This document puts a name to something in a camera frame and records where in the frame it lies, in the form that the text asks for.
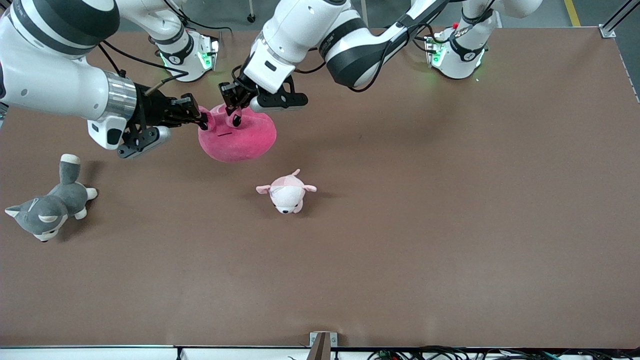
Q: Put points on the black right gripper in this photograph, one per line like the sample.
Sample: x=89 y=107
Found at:
x=156 y=107

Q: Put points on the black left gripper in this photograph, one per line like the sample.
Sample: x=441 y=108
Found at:
x=231 y=96

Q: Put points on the hot pink round plush toy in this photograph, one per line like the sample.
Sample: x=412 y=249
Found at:
x=240 y=145

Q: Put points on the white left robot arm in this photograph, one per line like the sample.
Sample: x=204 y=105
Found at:
x=300 y=25

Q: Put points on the pale pink plush pig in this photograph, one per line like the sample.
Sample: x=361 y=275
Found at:
x=287 y=195

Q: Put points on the grey white husky plush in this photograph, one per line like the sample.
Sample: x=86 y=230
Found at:
x=60 y=200

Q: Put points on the grey metal stand leg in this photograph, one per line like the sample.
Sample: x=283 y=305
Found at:
x=365 y=17

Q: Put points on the metal table edge bracket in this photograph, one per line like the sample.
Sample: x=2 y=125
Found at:
x=322 y=345

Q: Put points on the white table edge rail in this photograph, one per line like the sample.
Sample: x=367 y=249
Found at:
x=100 y=354

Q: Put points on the aluminium frame post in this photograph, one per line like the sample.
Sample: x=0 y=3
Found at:
x=615 y=22

